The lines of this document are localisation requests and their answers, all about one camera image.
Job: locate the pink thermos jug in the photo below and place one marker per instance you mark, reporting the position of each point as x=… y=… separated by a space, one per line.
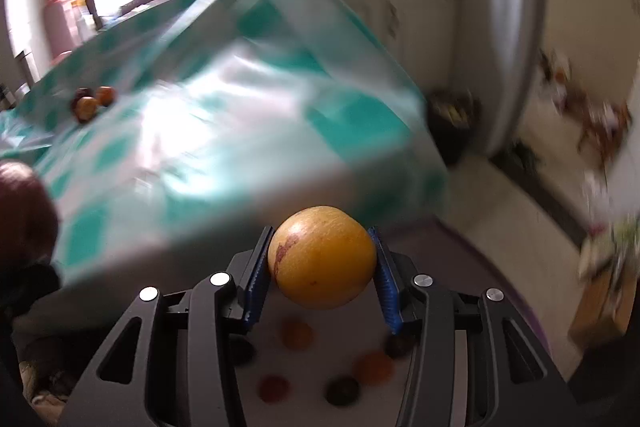
x=62 y=24

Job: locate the cardboard box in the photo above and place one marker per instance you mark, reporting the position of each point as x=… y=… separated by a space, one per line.
x=597 y=307

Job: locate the large dark red apple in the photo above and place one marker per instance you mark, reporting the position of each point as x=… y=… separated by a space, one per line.
x=79 y=95

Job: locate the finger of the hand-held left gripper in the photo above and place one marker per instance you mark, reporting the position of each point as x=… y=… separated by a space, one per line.
x=30 y=284

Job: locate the small yellow pepino melon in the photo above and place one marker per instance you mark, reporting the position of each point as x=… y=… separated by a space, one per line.
x=320 y=257

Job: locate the teal checkered tablecloth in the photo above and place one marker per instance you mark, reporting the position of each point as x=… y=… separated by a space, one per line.
x=200 y=132

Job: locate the dark wrinkled passion fruit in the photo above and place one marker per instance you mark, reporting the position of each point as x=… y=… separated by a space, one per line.
x=400 y=345
x=342 y=391

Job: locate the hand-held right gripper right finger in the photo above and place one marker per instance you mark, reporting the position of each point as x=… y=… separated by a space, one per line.
x=387 y=292

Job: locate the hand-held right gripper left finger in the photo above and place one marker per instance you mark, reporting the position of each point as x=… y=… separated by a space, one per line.
x=255 y=292

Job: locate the dark waste bin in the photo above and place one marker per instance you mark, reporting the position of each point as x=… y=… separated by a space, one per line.
x=452 y=127

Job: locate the large red tomato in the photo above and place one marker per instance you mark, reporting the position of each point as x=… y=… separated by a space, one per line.
x=272 y=388

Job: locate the small mandarin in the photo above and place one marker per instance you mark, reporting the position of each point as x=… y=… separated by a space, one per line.
x=296 y=334

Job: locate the large orange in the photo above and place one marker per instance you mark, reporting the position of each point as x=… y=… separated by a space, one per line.
x=374 y=367

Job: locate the white cabinet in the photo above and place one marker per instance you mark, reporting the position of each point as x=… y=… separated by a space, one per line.
x=400 y=32

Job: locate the small red tomato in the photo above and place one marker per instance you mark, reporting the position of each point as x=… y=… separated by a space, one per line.
x=242 y=352

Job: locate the round basin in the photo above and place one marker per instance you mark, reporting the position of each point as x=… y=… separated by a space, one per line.
x=310 y=372

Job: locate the striped pepino melon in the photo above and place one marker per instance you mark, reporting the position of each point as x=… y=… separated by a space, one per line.
x=86 y=108

